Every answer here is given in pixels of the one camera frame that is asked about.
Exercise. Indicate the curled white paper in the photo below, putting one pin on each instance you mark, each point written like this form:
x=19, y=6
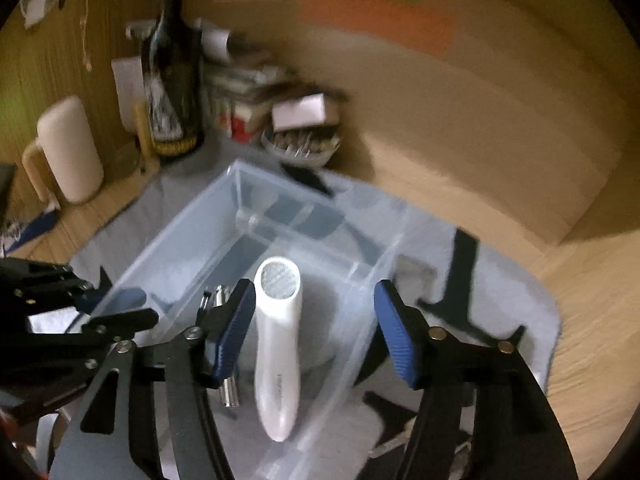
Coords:
x=216, y=40

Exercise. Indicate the small white box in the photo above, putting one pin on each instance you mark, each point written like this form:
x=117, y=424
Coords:
x=300, y=110

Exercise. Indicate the stack of books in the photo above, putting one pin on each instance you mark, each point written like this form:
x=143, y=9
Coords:
x=235, y=90

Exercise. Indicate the dark wine bottle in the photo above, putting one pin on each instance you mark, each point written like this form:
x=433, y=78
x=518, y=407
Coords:
x=170, y=85

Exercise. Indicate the blue packet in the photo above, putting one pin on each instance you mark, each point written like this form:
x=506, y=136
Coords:
x=37, y=232

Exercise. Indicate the white paper card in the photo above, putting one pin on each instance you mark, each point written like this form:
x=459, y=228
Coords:
x=125, y=85

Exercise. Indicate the clear plastic box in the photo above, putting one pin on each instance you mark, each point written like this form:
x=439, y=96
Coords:
x=210, y=230

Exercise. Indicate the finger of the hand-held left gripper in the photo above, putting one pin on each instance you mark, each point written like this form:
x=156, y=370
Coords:
x=45, y=285
x=60, y=355

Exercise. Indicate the white bowl of pebbles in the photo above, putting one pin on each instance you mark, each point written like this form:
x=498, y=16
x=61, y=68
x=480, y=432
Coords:
x=300, y=152

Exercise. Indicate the white charger plug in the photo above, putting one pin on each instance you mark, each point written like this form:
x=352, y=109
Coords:
x=37, y=10

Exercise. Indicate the grey printed mat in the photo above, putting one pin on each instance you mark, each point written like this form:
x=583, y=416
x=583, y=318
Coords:
x=500, y=285

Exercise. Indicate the orange sticky note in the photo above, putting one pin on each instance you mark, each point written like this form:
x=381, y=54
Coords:
x=380, y=20

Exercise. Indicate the grey metal holder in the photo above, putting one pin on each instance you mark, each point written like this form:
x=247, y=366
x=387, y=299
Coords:
x=140, y=30

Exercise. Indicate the beige mug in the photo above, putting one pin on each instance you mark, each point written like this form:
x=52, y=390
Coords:
x=70, y=150

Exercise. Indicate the silver metal tube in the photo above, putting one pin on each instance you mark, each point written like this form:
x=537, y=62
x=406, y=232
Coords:
x=230, y=395

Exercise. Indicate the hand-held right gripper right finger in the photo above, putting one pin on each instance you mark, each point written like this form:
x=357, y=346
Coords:
x=397, y=335

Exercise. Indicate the white handheld device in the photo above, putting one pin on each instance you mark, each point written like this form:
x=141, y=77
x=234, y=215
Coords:
x=277, y=360

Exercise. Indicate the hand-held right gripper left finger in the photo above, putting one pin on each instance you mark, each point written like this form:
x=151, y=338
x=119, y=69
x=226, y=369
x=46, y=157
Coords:
x=231, y=332

